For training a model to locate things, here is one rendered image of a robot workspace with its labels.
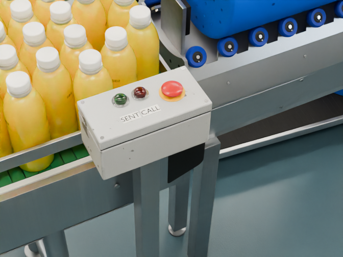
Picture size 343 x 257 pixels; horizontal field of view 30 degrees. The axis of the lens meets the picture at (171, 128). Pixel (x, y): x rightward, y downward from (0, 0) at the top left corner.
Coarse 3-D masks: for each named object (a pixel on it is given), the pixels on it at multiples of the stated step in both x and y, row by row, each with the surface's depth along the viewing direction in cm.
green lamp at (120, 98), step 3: (117, 93) 104; (120, 93) 104; (123, 93) 104; (114, 96) 104; (117, 96) 104; (120, 96) 104; (123, 96) 104; (126, 96) 104; (114, 99) 104; (117, 99) 103; (120, 99) 103; (123, 99) 103; (126, 99) 104; (117, 102) 103; (120, 102) 103; (123, 102) 103
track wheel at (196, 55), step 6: (192, 48) 131; (198, 48) 131; (186, 54) 131; (192, 54) 131; (198, 54) 131; (204, 54) 132; (192, 60) 131; (198, 60) 132; (204, 60) 132; (192, 66) 132; (198, 66) 132
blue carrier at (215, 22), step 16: (192, 0) 136; (208, 0) 129; (224, 0) 122; (240, 0) 120; (256, 0) 122; (272, 0) 124; (288, 0) 127; (304, 0) 129; (320, 0) 133; (336, 0) 139; (192, 16) 139; (208, 16) 131; (224, 16) 125; (240, 16) 124; (256, 16) 126; (272, 16) 130; (208, 32) 134; (224, 32) 128
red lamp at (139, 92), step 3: (138, 87) 105; (141, 87) 105; (135, 90) 105; (138, 90) 105; (141, 90) 105; (144, 90) 105; (135, 93) 104; (138, 93) 104; (141, 93) 104; (144, 93) 105; (135, 96) 105; (138, 96) 104; (141, 96) 105; (144, 96) 105
